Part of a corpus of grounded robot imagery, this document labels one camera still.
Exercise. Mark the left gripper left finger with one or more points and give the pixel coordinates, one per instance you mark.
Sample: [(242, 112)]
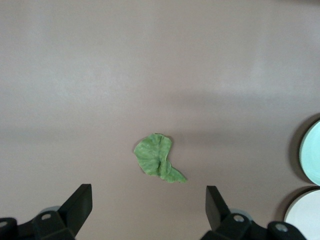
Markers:
[(75, 210)]

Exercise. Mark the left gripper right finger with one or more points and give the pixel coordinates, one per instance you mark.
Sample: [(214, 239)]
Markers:
[(217, 210)]

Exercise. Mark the green lettuce leaf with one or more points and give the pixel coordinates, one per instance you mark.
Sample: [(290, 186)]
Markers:
[(152, 155)]

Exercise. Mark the beige plate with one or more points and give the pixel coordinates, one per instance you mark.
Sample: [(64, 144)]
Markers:
[(305, 217)]

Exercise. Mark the mint green plate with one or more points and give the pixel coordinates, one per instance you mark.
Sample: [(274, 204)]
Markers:
[(313, 155)]

